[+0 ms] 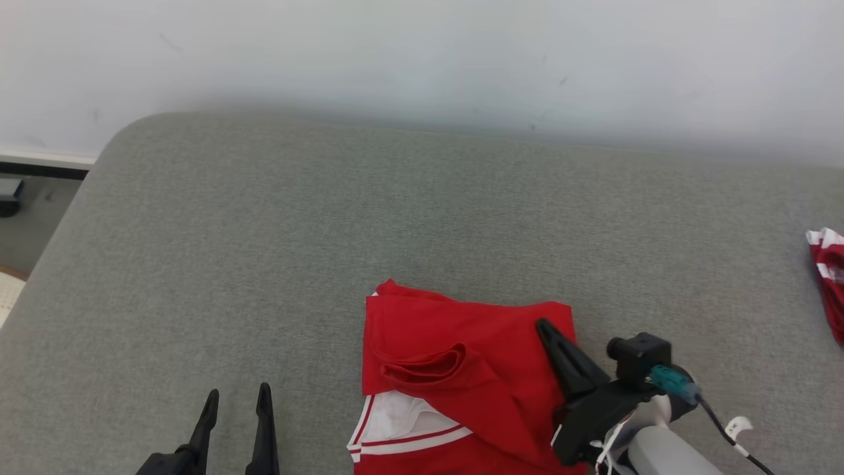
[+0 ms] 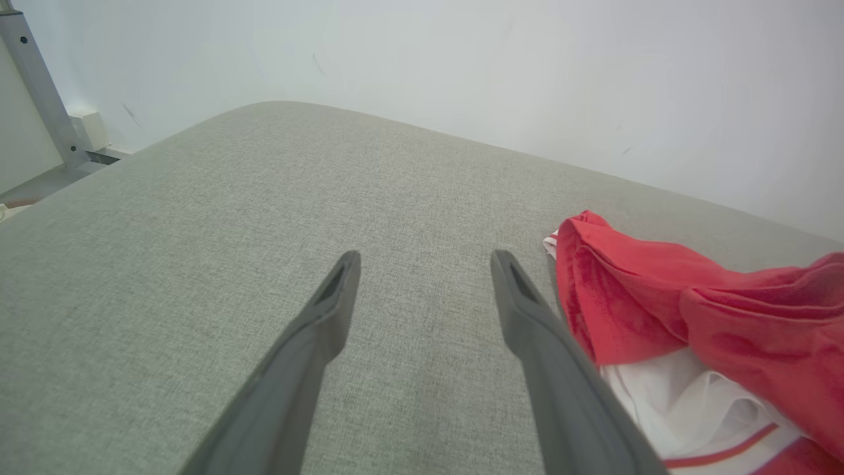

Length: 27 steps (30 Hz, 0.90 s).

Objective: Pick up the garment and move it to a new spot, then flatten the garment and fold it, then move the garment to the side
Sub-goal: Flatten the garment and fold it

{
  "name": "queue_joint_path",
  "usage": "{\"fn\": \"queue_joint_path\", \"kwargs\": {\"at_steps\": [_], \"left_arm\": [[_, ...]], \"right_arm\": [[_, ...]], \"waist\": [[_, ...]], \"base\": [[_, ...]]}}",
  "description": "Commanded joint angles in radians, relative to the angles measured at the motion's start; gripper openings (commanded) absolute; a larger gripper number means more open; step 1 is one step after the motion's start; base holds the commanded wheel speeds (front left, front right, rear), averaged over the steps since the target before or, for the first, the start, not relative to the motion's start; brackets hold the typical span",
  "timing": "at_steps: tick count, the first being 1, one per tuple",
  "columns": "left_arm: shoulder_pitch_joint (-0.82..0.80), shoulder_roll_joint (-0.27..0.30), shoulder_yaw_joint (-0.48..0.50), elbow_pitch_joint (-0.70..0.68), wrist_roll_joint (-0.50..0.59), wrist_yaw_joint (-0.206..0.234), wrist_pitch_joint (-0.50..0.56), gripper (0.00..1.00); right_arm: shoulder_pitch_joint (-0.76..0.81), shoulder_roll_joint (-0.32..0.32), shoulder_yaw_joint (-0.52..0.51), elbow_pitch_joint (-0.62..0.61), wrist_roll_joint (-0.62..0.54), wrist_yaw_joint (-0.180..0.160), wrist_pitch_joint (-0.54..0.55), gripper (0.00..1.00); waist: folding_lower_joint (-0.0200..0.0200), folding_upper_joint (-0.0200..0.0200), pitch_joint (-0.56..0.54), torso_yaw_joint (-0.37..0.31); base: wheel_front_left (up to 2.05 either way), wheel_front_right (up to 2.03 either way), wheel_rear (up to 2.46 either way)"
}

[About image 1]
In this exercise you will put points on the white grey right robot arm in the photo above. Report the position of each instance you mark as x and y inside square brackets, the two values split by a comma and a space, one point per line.
[666, 455]

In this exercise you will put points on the white and dark baseboard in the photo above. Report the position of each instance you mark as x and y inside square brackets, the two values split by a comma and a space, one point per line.
[39, 161]

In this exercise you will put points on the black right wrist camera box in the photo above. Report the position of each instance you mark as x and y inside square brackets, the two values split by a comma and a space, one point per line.
[643, 356]

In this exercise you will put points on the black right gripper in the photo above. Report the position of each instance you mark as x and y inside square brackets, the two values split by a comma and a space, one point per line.
[590, 422]

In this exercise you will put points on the beige floor rug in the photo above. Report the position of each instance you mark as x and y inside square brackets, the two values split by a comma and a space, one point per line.
[8, 297]

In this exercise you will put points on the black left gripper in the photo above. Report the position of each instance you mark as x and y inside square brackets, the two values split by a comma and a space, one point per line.
[171, 463]

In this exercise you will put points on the dark box on floor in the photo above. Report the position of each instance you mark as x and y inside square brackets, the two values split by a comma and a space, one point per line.
[10, 198]

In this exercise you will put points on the red white basketball jersey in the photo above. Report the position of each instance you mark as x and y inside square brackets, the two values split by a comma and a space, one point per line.
[461, 330]

